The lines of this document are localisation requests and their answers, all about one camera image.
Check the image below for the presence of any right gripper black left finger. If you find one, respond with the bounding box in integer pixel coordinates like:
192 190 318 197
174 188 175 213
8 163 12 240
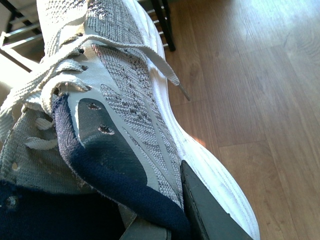
118 203 172 240

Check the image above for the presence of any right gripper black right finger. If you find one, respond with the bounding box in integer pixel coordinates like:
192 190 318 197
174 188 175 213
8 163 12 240
180 160 252 240

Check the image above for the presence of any grey knit sneaker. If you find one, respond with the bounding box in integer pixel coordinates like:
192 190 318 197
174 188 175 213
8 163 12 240
0 0 260 240

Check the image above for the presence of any black metal shoe rack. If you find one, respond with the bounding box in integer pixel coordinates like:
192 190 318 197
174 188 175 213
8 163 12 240
0 0 176 72

